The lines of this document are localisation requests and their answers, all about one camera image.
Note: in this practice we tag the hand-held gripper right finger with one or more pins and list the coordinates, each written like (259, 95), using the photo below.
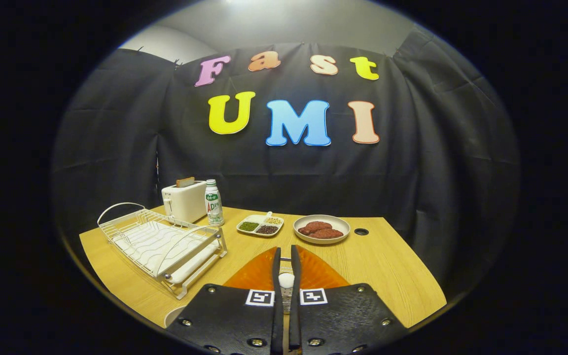
(295, 276)

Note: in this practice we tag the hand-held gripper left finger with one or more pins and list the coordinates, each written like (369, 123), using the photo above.
(277, 276)

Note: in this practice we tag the beige round plate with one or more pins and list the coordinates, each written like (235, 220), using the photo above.
(170, 316)

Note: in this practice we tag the white divided snack dish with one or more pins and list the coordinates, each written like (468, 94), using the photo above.
(260, 221)

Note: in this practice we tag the beige plate with meat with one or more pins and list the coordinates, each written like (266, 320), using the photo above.
(340, 225)

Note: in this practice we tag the dark red beans pile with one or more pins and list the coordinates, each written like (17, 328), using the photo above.
(267, 229)

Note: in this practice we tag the red meat piece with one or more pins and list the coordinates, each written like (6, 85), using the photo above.
(316, 226)
(327, 234)

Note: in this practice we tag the yellow beans pile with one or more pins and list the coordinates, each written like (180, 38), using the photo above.
(274, 221)

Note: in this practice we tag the green beans pile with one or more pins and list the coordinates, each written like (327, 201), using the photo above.
(248, 226)

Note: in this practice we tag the white green-label drink bottle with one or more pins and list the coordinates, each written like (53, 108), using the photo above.
(214, 207)

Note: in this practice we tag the white toaster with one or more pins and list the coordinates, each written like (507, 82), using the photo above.
(188, 203)

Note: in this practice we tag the toast slice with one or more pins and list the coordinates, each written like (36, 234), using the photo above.
(185, 182)

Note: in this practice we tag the black backdrop cloth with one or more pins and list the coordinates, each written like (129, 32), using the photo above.
(412, 172)

